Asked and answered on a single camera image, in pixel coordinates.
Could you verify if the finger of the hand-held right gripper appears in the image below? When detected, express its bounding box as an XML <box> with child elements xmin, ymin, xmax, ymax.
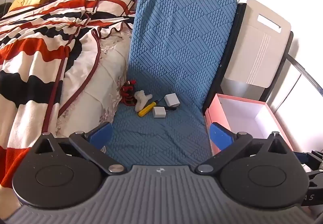
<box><xmin>294</xmin><ymin>150</ymin><xmax>323</xmax><ymax>172</ymax></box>

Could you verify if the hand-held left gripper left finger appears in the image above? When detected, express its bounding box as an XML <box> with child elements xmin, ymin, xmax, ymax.
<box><xmin>34</xmin><ymin>122</ymin><xmax>127</xmax><ymax>175</ymax></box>

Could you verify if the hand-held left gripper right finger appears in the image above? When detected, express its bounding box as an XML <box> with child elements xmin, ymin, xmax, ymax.
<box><xmin>195</xmin><ymin>122</ymin><xmax>296</xmax><ymax>174</ymax></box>

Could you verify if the pink cardboard box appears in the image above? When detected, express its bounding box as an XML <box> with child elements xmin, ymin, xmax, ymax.
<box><xmin>204</xmin><ymin>93</ymin><xmax>301</xmax><ymax>156</ymax></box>

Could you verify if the red black toy figure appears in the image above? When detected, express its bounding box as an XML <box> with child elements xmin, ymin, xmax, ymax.
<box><xmin>121</xmin><ymin>80</ymin><xmax>138</xmax><ymax>107</ymax></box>

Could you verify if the yellow handled screwdriver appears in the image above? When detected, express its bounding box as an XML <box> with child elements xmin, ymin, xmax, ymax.
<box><xmin>138</xmin><ymin>100</ymin><xmax>162</xmax><ymax>117</ymax></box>

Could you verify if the white charger adapter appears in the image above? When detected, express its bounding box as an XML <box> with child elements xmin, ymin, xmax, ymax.
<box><xmin>164</xmin><ymin>93</ymin><xmax>180</xmax><ymax>107</ymax></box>
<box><xmin>153</xmin><ymin>106</ymin><xmax>167</xmax><ymax>119</ymax></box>

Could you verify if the floral lace pillow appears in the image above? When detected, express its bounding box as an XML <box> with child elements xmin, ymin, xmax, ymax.
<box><xmin>56</xmin><ymin>29</ymin><xmax>134</xmax><ymax>138</ymax></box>

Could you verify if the grey curved metal bar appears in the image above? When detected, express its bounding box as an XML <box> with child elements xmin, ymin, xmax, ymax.
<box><xmin>287</xmin><ymin>53</ymin><xmax>323</xmax><ymax>97</ymax></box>

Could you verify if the white plastic panel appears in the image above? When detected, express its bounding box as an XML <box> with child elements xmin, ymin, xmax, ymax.
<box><xmin>221</xmin><ymin>0</ymin><xmax>292</xmax><ymax>87</ymax></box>

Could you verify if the red black white striped blanket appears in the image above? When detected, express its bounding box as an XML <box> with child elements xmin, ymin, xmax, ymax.
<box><xmin>0</xmin><ymin>0</ymin><xmax>138</xmax><ymax>185</ymax></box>

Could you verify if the blue textured mat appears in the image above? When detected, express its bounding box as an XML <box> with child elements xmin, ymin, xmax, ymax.
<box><xmin>105</xmin><ymin>0</ymin><xmax>246</xmax><ymax>166</ymax></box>

